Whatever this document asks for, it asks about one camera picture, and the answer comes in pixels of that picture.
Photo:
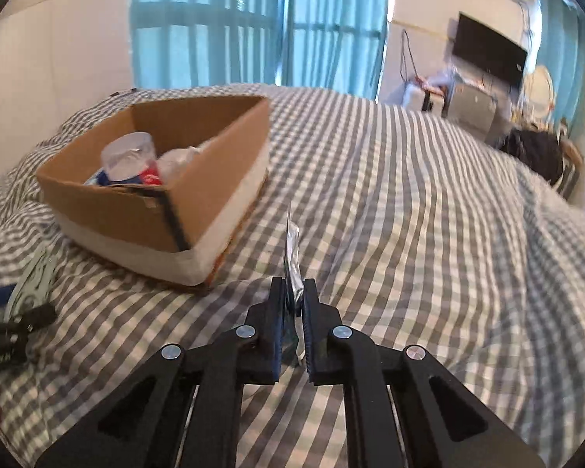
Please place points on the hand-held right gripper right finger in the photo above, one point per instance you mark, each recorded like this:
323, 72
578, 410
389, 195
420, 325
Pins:
308, 346

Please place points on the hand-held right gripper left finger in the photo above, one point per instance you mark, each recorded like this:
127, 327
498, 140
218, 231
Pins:
275, 341

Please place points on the green patterned white packet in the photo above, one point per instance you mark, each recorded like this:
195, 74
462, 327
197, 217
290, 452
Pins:
31, 278

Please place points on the silver foil packet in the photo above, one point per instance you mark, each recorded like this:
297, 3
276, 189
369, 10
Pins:
292, 258

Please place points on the cardboard box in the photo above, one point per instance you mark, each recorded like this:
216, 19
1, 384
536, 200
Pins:
126, 219

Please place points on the crushed red label plastic bottle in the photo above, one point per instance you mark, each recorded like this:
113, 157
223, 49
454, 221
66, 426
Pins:
126, 156

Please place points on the small dark device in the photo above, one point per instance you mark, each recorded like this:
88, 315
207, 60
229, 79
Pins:
124, 91

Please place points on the white suitcase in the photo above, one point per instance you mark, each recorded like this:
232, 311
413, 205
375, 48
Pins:
414, 100

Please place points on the silver mini fridge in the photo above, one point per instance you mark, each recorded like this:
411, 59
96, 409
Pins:
470, 107

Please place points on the black backpack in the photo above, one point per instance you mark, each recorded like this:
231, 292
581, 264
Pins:
534, 156

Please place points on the clear plastic bag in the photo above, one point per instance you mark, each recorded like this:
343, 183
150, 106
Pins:
441, 80

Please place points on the silver suitcase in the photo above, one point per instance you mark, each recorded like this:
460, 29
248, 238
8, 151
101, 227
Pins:
571, 170

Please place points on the wide teal curtain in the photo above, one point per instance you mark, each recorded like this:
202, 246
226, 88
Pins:
200, 24

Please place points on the white oval mirror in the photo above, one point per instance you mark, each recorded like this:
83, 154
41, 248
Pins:
538, 90

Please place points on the narrow teal curtain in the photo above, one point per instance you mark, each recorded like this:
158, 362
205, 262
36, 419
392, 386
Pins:
563, 48

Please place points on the black wall television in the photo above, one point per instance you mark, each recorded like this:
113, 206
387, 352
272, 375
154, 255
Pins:
487, 51

